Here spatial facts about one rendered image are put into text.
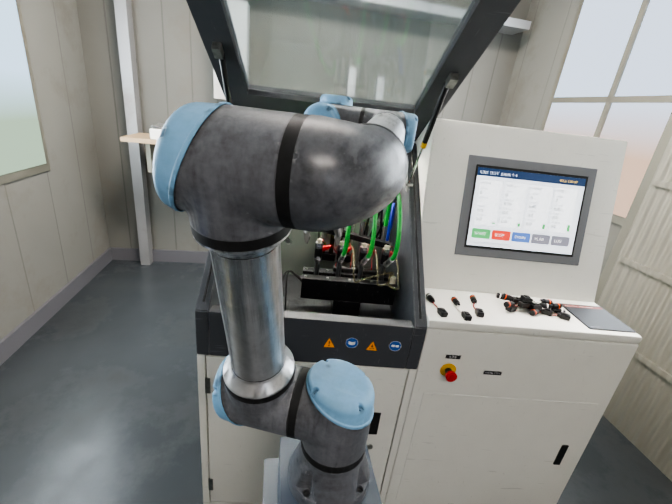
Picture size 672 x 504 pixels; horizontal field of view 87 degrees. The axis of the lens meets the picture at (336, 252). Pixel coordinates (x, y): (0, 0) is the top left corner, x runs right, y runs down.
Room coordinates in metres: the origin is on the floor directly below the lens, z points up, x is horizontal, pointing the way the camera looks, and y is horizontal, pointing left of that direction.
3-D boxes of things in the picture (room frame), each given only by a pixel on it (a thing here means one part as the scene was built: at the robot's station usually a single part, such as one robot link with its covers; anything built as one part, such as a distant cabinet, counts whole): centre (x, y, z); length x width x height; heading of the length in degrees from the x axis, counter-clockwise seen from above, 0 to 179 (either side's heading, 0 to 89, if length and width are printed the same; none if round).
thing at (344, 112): (0.76, 0.04, 1.51); 0.11 x 0.11 x 0.08; 82
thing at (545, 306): (1.08, -0.68, 1.01); 0.23 x 0.11 x 0.06; 94
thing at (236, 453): (0.91, 0.04, 0.44); 0.65 x 0.02 x 0.68; 94
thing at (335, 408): (0.47, -0.03, 1.07); 0.13 x 0.12 x 0.14; 82
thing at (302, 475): (0.46, -0.04, 0.95); 0.15 x 0.15 x 0.10
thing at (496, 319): (1.07, -0.65, 0.96); 0.70 x 0.22 x 0.03; 94
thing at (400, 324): (0.93, 0.04, 0.87); 0.62 x 0.04 x 0.16; 94
